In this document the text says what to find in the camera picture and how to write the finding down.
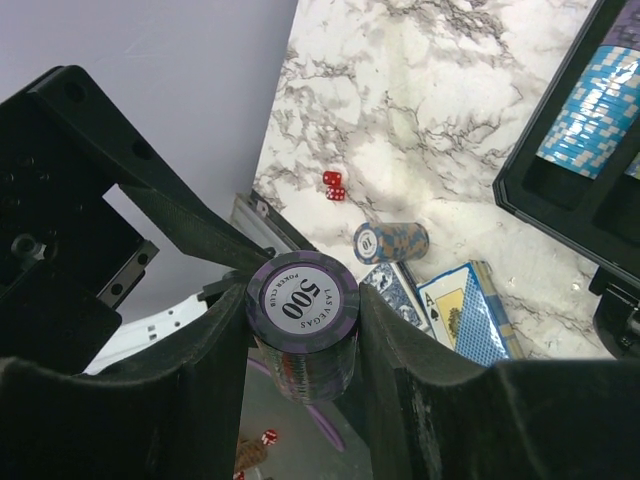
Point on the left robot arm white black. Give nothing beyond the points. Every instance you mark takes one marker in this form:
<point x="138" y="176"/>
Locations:
<point x="129" y="159"/>

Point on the black poker set case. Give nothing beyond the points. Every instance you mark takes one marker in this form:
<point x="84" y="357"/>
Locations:
<point x="598" y="218"/>

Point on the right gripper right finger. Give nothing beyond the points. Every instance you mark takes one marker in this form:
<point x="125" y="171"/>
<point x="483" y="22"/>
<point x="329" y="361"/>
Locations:
<point x="433" y="414"/>

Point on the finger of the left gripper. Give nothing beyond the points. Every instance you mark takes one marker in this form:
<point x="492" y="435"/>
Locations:
<point x="197" y="231"/>

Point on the purple 500 chip stack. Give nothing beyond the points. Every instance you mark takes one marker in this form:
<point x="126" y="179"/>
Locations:
<point x="303" y="310"/>

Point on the blue back card deck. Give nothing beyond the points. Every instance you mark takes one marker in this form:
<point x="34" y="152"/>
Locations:
<point x="396" y="290"/>

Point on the purple chip stack back left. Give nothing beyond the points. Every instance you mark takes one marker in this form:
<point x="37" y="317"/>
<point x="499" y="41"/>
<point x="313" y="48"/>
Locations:
<point x="625" y="31"/>

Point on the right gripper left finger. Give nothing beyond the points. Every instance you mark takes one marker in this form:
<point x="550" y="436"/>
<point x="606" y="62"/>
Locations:
<point x="171" y="411"/>

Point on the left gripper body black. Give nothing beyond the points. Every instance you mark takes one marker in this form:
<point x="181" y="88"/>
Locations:
<point x="68" y="258"/>

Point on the red dice pair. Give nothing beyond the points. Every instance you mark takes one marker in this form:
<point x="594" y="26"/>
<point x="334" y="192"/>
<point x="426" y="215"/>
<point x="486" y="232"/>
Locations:
<point x="333" y="180"/>

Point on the light blue chip stack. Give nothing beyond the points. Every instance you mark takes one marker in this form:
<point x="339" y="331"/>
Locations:
<point x="597" y="114"/>

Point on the ace of spades card deck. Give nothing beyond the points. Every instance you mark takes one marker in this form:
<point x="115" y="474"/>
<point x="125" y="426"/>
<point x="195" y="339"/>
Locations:
<point x="467" y="315"/>

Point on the blue tan 10 chip stack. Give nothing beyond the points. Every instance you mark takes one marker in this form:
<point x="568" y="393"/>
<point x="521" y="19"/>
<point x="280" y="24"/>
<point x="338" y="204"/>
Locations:
<point x="375" y="242"/>

